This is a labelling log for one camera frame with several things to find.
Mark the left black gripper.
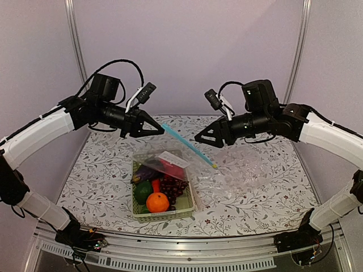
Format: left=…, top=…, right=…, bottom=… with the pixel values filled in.
left=98, top=100, right=165, bottom=138

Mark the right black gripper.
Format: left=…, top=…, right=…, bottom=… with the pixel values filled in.
left=194, top=109, right=270, bottom=148

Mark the clear zip bag blue zipper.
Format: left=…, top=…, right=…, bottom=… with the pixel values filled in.
left=133, top=124, right=217, bottom=181

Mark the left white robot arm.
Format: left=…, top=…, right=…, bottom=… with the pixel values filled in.
left=1, top=96, right=164, bottom=246

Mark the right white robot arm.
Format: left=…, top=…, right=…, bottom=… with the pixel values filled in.
left=195, top=104, right=362, bottom=247

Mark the crumpled clear plastic bag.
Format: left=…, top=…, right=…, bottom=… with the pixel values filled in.
left=187, top=144, right=272, bottom=210

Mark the clear bag at back corner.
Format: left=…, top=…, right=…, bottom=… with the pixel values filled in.
left=90, top=130, right=123, bottom=143

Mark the purple eggplant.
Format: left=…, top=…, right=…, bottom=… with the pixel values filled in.
left=130, top=165, right=164, bottom=184

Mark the red apple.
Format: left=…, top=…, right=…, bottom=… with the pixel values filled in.
left=164, top=165, right=185, bottom=180

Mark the orange carrot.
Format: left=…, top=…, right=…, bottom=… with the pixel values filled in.
left=151, top=178, right=161, bottom=193

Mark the green pepper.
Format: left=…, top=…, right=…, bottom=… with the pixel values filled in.
left=134, top=180, right=154, bottom=205

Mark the dark red grape bunch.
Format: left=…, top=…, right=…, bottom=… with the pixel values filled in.
left=160, top=175, right=188, bottom=211

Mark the green plastic basket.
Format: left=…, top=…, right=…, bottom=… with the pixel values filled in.
left=132, top=161, right=195, bottom=223

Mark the orange fruit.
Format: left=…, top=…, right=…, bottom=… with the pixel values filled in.
left=146, top=193, right=170, bottom=213

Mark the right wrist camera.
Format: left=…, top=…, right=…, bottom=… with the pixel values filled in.
left=204, top=89, right=235, bottom=121

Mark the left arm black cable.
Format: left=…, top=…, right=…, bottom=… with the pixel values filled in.
left=76, top=58, right=144, bottom=97

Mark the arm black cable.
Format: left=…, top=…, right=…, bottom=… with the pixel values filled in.
left=309, top=106, right=363, bottom=139
left=76, top=58, right=144, bottom=97

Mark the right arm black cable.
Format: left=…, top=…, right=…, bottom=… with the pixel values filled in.
left=309, top=106, right=363, bottom=139

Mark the front aluminium rail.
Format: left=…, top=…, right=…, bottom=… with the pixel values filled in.
left=30, top=227, right=349, bottom=271

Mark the left aluminium frame post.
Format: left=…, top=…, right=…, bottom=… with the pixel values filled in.
left=64, top=0, right=88, bottom=83

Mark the aluminium frame post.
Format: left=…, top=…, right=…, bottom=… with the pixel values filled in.
left=64, top=0, right=88, bottom=83
left=283, top=0, right=312, bottom=104

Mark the right aluminium frame post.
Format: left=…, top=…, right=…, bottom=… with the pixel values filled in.
left=283, top=0, right=312, bottom=104

